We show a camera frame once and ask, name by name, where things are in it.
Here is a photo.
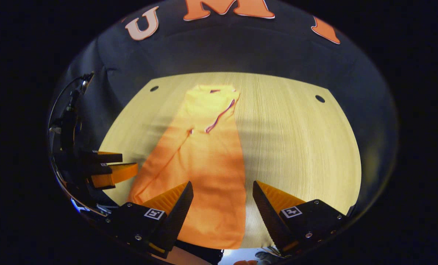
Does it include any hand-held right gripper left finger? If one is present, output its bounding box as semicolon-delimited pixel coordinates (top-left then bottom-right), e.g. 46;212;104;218
105;181;194;258

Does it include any orange T-shirt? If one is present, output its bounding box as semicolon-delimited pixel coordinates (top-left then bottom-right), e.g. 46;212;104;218
126;85;247;250

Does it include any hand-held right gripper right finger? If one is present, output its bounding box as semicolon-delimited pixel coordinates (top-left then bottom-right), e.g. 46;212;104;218
253;180;349;257

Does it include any black backdrop cloth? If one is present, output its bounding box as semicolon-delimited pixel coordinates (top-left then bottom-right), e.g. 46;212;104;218
50;0;398;206

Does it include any thin black cable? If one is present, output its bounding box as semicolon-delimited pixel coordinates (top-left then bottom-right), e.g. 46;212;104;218
49;75;84;124

